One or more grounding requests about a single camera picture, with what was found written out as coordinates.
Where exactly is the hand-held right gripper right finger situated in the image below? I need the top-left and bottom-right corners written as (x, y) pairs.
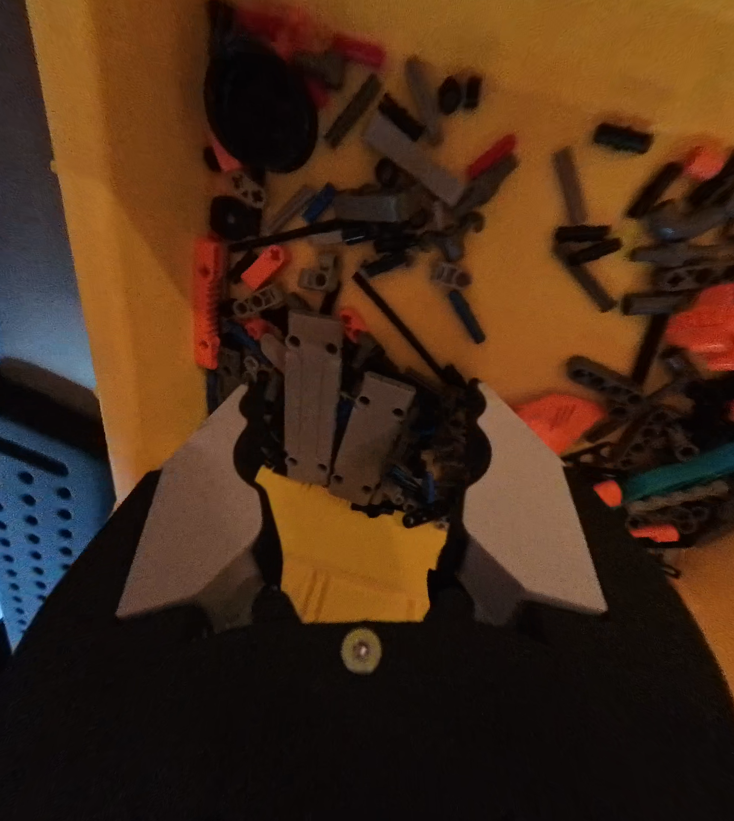
top-left (428, 382), bottom-right (608, 626)

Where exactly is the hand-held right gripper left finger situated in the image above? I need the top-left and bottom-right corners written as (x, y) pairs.
top-left (115, 384), bottom-right (284, 628)

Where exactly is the pile of small toy parts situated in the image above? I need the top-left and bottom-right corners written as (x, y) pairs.
top-left (203, 0), bottom-right (734, 565)

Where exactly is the orange curved toy panel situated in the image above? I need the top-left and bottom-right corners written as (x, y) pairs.
top-left (664, 284), bottom-right (734, 374)

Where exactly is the orange toy wedge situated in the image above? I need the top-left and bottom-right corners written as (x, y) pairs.
top-left (513, 393), bottom-right (607, 454)

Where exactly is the yellow plastic bin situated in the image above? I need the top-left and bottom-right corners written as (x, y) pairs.
top-left (24, 0), bottom-right (734, 821)

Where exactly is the blue toy tool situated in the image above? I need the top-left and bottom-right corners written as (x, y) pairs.
top-left (619, 431), bottom-right (734, 505)

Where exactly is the orange toothed toy rack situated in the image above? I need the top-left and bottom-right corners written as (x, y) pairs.
top-left (192, 236), bottom-right (225, 372)

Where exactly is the black toy wheel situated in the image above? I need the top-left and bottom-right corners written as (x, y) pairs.
top-left (208, 194), bottom-right (264, 242)

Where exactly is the grey long toy panel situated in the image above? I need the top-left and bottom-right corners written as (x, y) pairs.
top-left (327, 371), bottom-right (417, 505)
top-left (282, 311), bottom-right (346, 486)

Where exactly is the large black toy tyre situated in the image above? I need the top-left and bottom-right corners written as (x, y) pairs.
top-left (202, 44), bottom-right (318, 175)

